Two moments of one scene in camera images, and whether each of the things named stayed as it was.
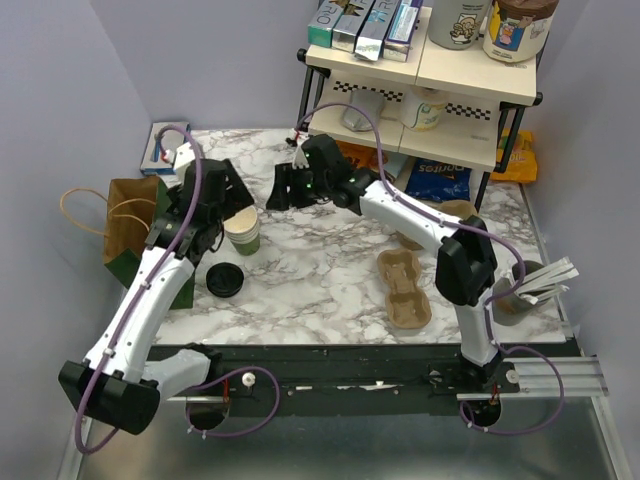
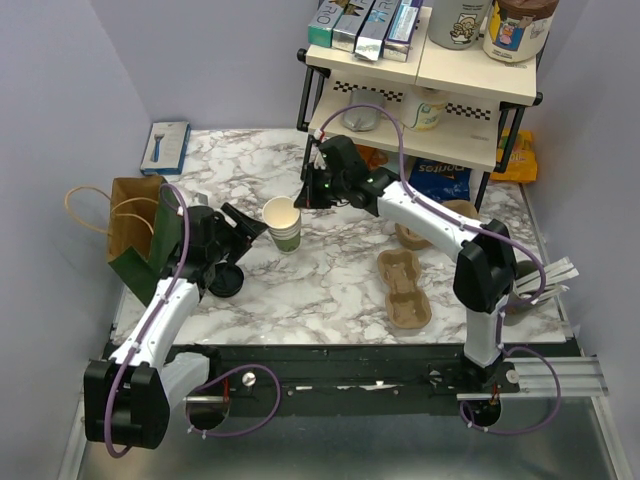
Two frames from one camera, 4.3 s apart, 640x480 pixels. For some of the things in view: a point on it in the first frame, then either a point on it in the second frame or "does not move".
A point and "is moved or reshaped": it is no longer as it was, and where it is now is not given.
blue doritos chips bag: (439, 181) does not move
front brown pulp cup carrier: (409, 305) does not move
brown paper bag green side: (134, 204) does not move
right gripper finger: (279, 199) to (305, 197)
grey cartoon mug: (457, 24) does not move
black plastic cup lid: (224, 279) does not move
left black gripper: (238, 197) to (249, 227)
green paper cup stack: (243, 232) is moved or reshaped
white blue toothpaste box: (400, 31) does not move
